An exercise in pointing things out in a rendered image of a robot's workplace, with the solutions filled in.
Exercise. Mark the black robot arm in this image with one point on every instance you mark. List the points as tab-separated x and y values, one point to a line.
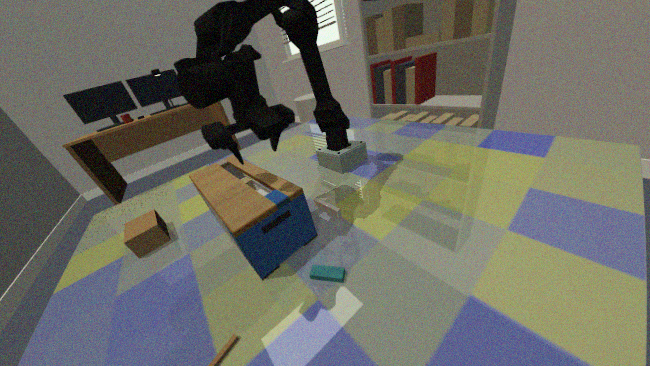
208	79

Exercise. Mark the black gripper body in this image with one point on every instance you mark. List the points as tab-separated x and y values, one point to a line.
217	135

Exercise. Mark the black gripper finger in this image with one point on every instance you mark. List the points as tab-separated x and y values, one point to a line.
274	139
233	147

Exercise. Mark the small brown block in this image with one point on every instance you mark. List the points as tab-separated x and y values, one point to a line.
145	233

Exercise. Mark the small teal block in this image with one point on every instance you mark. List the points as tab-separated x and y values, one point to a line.
327	273

